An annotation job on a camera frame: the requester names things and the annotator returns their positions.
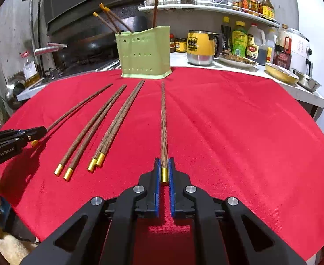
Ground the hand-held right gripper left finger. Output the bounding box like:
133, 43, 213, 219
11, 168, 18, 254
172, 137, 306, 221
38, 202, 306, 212
21, 157, 162, 265

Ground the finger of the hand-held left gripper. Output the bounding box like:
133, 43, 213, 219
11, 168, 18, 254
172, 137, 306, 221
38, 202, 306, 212
0, 126, 48, 147

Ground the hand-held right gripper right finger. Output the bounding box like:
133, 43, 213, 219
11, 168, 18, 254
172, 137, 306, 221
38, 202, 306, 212
169, 157, 307, 265

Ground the row of wooden chopsticks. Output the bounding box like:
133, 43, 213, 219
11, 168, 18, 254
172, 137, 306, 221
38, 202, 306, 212
54, 80, 145, 182

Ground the gold-tipped wooden chopstick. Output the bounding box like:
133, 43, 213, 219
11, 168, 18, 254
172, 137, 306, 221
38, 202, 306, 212
161, 81, 170, 186
93, 11, 120, 34
31, 83, 113, 148
104, 7, 135, 34
152, 0, 161, 28
99, 3, 124, 34

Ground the green plastic utensil holder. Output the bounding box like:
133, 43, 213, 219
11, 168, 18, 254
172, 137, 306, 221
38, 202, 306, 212
115, 25, 172, 79

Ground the steel pot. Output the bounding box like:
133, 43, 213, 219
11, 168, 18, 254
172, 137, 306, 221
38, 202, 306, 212
6, 79, 27, 108

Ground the clear cooking oil bottle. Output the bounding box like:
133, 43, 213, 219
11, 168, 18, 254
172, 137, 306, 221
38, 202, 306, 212
22, 58, 38, 88

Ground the red tablecloth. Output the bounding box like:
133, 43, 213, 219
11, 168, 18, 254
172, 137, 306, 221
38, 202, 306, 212
0, 66, 324, 265

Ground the gas stove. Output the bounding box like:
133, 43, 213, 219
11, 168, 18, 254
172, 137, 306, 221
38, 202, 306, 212
40, 58, 121, 87

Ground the beige towel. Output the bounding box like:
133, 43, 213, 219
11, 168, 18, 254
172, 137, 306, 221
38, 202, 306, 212
0, 233, 38, 265

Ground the steel wok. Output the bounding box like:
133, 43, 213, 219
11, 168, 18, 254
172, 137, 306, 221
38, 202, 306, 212
51, 34, 119, 67

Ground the black-lid sauce jar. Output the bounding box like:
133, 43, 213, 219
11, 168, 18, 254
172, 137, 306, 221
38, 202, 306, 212
175, 38, 188, 53

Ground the plate of food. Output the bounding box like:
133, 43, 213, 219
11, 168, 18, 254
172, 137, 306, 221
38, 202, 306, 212
219, 50, 260, 69

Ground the yellow steel mug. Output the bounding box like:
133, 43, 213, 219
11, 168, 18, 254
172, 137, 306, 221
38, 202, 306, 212
186, 30, 224, 66

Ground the yellow oval dish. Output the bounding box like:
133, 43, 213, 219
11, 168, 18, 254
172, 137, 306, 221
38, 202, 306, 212
265, 62, 300, 85

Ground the green squeeze bottle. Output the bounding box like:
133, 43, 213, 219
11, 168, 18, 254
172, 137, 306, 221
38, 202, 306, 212
231, 21, 248, 58

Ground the yellow-cap soy sauce bottle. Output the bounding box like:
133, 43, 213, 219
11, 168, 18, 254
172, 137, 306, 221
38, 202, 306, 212
221, 17, 232, 51

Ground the large dark vinegar jug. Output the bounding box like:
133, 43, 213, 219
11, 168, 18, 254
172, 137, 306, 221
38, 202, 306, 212
246, 23, 267, 63

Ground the white-cap oil jug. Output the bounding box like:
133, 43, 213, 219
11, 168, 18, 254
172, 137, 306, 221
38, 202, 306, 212
265, 28, 278, 63

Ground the steel bowl of food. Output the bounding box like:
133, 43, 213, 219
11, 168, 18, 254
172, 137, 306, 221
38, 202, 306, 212
292, 68, 322, 92

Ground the white air fryer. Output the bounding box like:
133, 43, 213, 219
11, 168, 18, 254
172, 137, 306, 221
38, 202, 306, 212
289, 28, 313, 76

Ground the yellow oil bottle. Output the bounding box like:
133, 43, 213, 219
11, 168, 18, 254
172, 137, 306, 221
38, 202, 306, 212
247, 0, 261, 13

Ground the dark bottle yellow label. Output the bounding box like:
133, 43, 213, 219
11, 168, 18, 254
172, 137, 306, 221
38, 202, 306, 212
260, 0, 276, 20

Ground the white refrigerator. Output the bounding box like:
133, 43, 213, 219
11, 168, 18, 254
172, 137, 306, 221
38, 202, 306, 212
292, 0, 324, 139

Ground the silver wok handle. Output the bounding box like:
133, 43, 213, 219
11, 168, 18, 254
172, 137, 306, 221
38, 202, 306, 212
34, 42, 68, 57

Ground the red-handle dark bottle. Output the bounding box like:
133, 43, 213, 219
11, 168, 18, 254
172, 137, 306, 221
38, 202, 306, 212
272, 24, 293, 70

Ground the white wall shelf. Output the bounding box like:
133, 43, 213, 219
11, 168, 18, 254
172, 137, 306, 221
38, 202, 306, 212
138, 3, 280, 28

